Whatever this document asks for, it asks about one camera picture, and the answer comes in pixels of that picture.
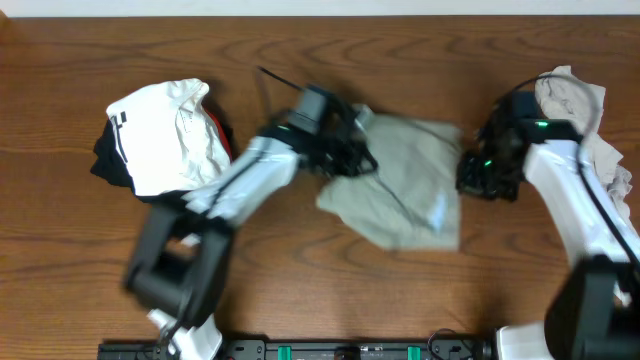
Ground khaki green shorts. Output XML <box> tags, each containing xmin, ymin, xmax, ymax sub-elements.
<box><xmin>316</xmin><ymin>111</ymin><xmax>462</xmax><ymax>251</ymax></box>

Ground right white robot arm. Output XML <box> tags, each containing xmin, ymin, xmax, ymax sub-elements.
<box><xmin>456</xmin><ymin>91</ymin><xmax>639</xmax><ymax>359</ymax></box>

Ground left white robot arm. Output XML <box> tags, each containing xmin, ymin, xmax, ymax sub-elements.
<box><xmin>124</xmin><ymin>85</ymin><xmax>378</xmax><ymax>359</ymax></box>

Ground light grey crumpled garment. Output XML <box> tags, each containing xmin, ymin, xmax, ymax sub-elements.
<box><xmin>524</xmin><ymin>65</ymin><xmax>639</xmax><ymax>266</ymax></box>

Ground red folded garment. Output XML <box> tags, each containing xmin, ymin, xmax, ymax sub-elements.
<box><xmin>205</xmin><ymin>109</ymin><xmax>234</xmax><ymax>161</ymax></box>

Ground white folded garment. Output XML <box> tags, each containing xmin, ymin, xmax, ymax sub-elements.
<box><xmin>106</xmin><ymin>78</ymin><xmax>232</xmax><ymax>196</ymax></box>

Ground black folded garment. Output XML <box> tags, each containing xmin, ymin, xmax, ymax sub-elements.
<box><xmin>90</xmin><ymin>120</ymin><xmax>186</xmax><ymax>207</ymax></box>

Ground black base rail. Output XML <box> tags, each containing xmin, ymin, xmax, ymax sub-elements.
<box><xmin>97</xmin><ymin>327</ymin><xmax>501</xmax><ymax>360</ymax></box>

